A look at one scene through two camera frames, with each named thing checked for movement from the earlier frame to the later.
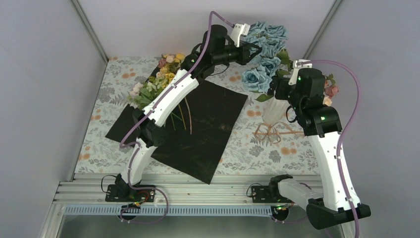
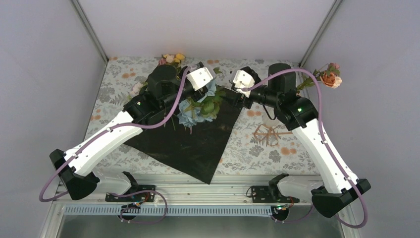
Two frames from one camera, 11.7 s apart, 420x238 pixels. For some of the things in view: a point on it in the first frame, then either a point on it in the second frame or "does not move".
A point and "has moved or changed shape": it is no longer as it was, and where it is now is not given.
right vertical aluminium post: [336, 4] does not move
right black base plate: [262, 194] does not move
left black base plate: [127, 193] does not move
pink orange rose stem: [330, 89] has moved or changed shape
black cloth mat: [197, 136] does not move
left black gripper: [245, 56] → [202, 90]
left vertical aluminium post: [76, 4] does not move
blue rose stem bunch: [275, 62] → [191, 112]
